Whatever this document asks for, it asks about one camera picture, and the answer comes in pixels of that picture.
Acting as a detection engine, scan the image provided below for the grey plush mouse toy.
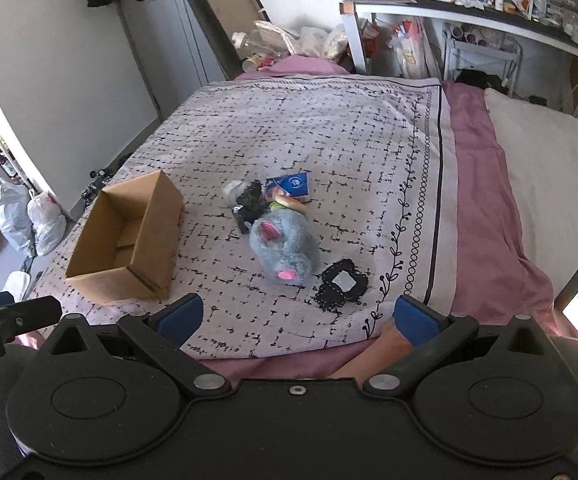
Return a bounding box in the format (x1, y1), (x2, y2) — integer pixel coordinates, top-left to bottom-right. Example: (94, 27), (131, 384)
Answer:
(249, 209), (321, 286)

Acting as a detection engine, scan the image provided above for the brown cardboard box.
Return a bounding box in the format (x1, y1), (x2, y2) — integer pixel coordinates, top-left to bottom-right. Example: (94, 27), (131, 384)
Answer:
(66, 170), (184, 304)

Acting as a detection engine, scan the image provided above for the brown board leaning on wall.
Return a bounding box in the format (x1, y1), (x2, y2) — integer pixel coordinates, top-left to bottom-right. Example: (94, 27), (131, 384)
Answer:
(188, 0), (268, 80)

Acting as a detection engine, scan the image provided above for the white pillow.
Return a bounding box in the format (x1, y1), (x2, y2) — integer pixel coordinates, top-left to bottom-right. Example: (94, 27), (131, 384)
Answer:
(484, 89), (578, 290)

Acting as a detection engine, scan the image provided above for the white desk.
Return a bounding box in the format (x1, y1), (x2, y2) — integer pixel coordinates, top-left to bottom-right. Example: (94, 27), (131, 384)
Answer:
(339, 0), (578, 75)

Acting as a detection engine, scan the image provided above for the black lace patch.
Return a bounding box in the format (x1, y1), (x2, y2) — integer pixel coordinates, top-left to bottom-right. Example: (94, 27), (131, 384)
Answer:
(314, 258), (369, 311)

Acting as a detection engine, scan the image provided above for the blue snack packet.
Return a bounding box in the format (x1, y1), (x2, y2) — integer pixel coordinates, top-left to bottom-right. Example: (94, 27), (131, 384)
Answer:
(264, 171), (311, 203)

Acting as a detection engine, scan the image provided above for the pink bed sheet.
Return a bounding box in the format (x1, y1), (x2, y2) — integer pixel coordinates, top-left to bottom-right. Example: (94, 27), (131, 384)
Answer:
(208, 82), (573, 382)

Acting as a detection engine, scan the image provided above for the burger plush toy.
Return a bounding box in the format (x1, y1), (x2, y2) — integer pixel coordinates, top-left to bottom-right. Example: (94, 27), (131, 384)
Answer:
(269, 195), (307, 214)

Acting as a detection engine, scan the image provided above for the white plastic bag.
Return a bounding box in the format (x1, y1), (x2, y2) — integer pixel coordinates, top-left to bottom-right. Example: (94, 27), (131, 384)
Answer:
(0, 179), (33, 252)
(27, 192), (67, 256)

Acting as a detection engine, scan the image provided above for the clear plastic bottle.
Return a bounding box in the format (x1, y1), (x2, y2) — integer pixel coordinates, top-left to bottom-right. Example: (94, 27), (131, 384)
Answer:
(231, 29), (287, 60)

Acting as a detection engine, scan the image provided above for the black item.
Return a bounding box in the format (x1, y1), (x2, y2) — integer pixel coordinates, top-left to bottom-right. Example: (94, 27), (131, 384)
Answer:
(223, 180), (268, 234)

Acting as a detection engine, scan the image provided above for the white wire rack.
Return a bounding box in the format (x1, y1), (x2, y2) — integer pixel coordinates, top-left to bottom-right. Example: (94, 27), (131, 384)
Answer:
(442, 23), (523, 96)

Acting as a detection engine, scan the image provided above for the patterned white bed blanket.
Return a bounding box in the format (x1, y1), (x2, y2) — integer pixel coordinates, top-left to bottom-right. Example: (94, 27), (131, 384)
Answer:
(29, 72), (462, 361)

